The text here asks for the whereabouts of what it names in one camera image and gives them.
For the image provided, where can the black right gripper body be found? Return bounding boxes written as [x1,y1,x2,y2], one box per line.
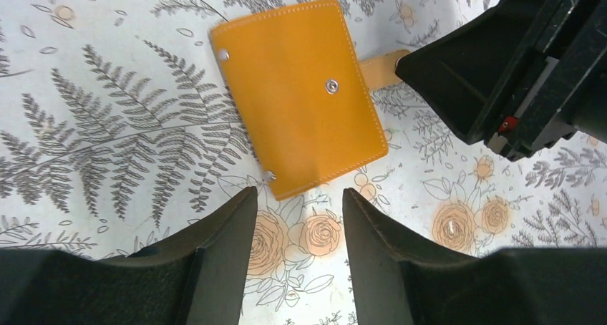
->
[485,0,606,161]

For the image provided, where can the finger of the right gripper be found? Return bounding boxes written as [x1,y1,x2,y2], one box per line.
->
[395,0,547,145]

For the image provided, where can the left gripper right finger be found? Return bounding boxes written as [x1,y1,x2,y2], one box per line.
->
[342,188,480,324]

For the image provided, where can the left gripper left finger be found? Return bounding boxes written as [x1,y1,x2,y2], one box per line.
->
[99,187,258,324]

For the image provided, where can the yellow leather card holder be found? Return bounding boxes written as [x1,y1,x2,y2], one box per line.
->
[209,0,407,200]

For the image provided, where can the floral patterned table mat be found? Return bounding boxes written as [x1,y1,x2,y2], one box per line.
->
[1,0,606,324]

